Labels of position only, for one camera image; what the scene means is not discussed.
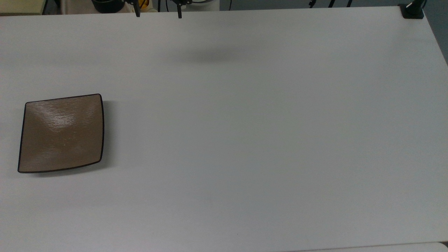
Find black round object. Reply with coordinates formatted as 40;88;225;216
91;0;124;14

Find brown square ceramic plate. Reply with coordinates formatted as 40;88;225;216
17;93;105;174

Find beige desk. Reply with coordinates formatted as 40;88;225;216
0;0;48;16

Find black tripod legs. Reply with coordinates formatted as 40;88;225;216
309;0;353;8

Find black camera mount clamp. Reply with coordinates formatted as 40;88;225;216
400;0;427;19

